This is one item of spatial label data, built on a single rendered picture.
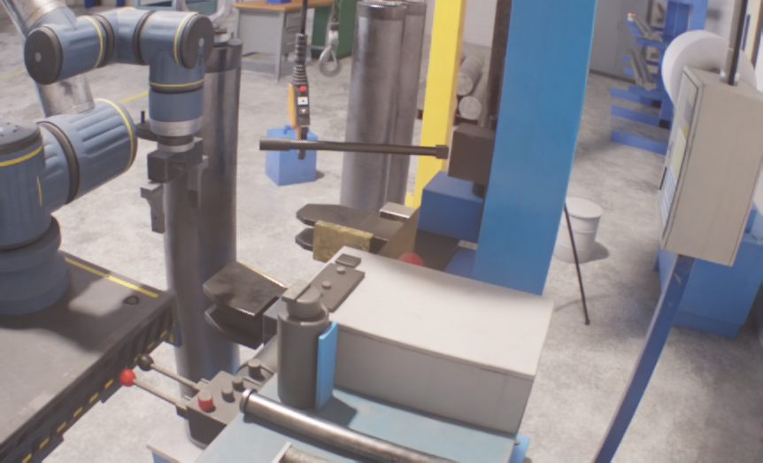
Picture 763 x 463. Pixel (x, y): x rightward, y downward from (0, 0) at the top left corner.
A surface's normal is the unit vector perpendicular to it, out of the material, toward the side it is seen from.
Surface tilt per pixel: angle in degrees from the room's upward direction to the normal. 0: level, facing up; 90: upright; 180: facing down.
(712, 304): 90
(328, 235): 90
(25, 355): 0
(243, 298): 0
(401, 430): 0
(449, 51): 90
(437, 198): 90
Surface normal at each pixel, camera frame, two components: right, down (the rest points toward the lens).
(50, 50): -0.21, 0.32
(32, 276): 0.81, 0.29
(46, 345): 0.09, -0.92
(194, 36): 0.94, 0.21
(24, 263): 0.66, 0.35
